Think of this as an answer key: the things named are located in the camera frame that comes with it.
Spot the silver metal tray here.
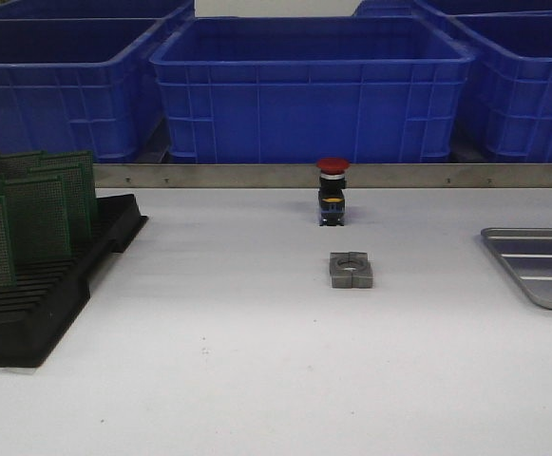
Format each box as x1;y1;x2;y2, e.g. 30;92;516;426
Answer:
481;228;552;310

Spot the right blue plastic crate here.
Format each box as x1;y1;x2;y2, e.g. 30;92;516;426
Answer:
449;14;552;163

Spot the green board middle right row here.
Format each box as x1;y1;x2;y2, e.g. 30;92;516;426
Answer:
28;165;92;243

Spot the grey metal clamp block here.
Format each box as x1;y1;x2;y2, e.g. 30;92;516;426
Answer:
329;252;373;289

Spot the green board rear right row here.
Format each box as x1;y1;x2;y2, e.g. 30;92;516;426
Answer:
40;150;99;221

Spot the blue plastic crate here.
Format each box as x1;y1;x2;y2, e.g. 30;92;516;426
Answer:
0;17;172;164
449;14;552;163
151;17;473;164

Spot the black slotted board rack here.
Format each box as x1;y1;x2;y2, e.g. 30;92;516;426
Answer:
0;147;149;369

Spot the red emergency stop button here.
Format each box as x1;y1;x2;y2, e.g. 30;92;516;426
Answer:
316;158;350;226

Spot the rear left blue crate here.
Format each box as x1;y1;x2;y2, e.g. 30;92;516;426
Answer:
0;0;194;20

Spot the rear right blue crate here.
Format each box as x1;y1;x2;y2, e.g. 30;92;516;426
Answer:
353;0;552;16

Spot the green board front right row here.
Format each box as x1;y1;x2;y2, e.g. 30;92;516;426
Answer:
3;175;72;264

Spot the centre blue plastic crate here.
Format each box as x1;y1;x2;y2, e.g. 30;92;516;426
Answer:
151;17;473;164

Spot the left blue plastic crate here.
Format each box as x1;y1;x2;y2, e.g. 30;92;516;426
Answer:
0;17;172;164

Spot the green board rear left row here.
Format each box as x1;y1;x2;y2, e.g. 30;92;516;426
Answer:
0;150;44;180

